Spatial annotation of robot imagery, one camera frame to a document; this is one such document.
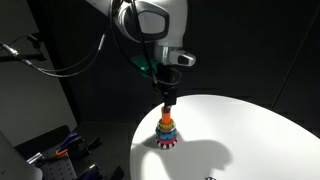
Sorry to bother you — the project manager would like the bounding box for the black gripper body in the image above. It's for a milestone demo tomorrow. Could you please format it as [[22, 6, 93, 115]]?
[[152, 62, 183, 96]]

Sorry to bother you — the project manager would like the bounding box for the green bumpy ring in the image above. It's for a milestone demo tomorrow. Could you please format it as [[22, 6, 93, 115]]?
[[156, 118, 177, 132]]

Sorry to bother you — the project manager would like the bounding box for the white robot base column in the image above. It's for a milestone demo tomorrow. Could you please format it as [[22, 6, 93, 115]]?
[[0, 130, 44, 180]]

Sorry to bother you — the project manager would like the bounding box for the black clamp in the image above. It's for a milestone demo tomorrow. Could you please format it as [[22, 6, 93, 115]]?
[[81, 136, 103, 158]]

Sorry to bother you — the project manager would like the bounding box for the purple clamp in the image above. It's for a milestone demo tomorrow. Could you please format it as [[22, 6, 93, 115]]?
[[78, 165, 102, 180], [59, 131, 82, 150]]

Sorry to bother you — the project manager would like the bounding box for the perforated metal breadboard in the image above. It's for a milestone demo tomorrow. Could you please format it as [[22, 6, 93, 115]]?
[[28, 146, 80, 180]]

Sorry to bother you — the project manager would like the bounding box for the silver aluminium extrusion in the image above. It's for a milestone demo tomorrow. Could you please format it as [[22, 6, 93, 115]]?
[[25, 152, 45, 165]]

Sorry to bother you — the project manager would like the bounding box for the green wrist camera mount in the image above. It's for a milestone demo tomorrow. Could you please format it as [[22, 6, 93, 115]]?
[[130, 54, 158, 77]]

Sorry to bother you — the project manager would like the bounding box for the pink ring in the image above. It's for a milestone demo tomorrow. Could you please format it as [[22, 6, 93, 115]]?
[[155, 134, 179, 145]]

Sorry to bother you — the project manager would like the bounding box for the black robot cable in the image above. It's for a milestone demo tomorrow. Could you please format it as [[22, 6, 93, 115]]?
[[99, 0, 183, 88]]

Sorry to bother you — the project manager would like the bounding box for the black white checkered base ring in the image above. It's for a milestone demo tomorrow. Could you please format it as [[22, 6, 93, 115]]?
[[155, 139, 178, 150]]

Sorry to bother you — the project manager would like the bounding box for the black upright post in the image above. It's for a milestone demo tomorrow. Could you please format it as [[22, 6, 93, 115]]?
[[33, 0, 83, 127]]

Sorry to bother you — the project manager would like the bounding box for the orange handled tool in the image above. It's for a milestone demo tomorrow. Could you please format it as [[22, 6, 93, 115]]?
[[55, 148, 70, 157]]

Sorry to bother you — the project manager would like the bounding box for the white wall panel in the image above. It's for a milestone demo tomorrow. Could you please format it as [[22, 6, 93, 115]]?
[[0, 0, 79, 148]]

